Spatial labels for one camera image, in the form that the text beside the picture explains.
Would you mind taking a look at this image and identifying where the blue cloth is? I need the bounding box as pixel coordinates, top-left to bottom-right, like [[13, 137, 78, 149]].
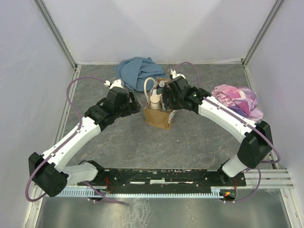
[[114, 57, 165, 92]]

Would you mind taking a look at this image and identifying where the pink purple cloth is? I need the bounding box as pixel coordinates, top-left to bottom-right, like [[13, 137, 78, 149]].
[[211, 84, 264, 122]]

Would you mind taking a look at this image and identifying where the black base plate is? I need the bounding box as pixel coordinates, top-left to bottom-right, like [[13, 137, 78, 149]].
[[89, 168, 246, 188]]

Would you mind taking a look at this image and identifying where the dark blue orange pump bottle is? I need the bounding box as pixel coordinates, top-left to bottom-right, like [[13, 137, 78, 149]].
[[157, 80, 166, 89]]

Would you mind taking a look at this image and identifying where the beige pump bottle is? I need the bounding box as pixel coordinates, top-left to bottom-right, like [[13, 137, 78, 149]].
[[150, 94, 162, 111]]

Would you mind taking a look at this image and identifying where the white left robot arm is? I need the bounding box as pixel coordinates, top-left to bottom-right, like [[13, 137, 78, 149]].
[[28, 86, 141, 197]]

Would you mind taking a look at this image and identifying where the light blue cable duct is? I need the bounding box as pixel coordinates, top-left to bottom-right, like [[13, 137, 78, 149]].
[[56, 186, 232, 200]]

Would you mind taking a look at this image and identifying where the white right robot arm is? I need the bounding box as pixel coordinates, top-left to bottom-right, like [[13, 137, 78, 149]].
[[162, 76, 273, 186]]

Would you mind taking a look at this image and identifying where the watermelon print jute bag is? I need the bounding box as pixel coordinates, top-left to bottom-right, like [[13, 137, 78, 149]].
[[144, 77, 176, 130]]

